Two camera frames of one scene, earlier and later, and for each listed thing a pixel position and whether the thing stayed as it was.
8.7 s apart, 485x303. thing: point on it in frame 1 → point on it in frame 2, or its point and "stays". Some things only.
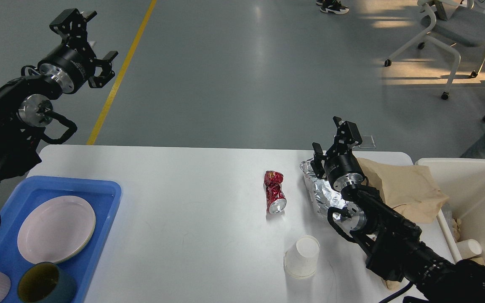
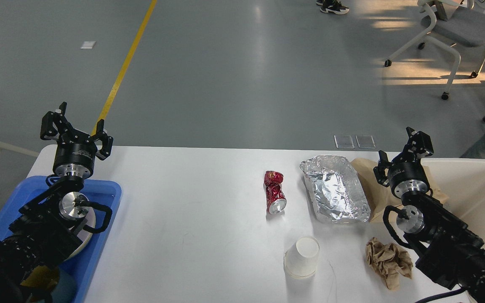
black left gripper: x=72 y=65 → x=75 y=152
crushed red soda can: x=276 y=202 stays
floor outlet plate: x=368 y=142 stays
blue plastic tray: x=5 y=257 stays
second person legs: x=332 y=6 stays
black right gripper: x=342 y=167 → x=406 y=174
